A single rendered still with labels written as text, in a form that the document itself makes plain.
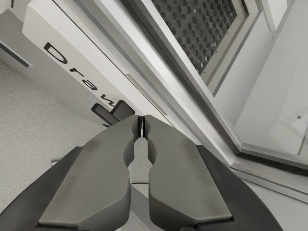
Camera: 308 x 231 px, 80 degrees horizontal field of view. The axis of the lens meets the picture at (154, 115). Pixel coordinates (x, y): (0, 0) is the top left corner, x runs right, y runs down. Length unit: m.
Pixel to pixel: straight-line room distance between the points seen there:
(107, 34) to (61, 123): 1.00
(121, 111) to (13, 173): 1.00
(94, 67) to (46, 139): 0.97
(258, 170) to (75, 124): 1.03
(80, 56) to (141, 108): 0.09
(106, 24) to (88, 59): 0.06
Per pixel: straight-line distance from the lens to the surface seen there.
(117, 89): 0.23
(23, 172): 1.20
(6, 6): 0.31
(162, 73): 0.18
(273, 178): 0.30
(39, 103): 1.14
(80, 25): 0.21
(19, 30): 0.40
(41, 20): 0.22
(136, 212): 0.93
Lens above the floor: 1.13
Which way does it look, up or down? 52 degrees down
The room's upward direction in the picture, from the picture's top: 100 degrees clockwise
